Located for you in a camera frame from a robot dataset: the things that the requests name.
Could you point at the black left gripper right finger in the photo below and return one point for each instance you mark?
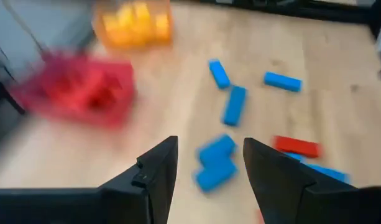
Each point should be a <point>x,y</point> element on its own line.
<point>302,202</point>

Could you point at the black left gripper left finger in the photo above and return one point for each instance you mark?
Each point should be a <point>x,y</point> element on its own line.
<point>84,207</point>

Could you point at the long red wooden block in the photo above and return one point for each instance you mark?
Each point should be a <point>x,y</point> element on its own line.
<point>297,147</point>

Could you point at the slim blue wooden block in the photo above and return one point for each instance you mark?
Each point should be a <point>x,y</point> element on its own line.
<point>219,74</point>
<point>330,173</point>
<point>234,105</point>
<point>282,81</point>

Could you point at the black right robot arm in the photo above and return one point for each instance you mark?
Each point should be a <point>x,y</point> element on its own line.
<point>375,18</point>

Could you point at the thick blue wooden block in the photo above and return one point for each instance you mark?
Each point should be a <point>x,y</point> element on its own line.
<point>217,149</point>
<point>216,177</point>

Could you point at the red plastic bin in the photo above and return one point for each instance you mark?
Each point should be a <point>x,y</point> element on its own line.
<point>75,90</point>

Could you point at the orange plastic bin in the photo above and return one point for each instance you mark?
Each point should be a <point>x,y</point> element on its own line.
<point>134,28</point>

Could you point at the black aluminium table frame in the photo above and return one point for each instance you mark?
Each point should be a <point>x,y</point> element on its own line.
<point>302,11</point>

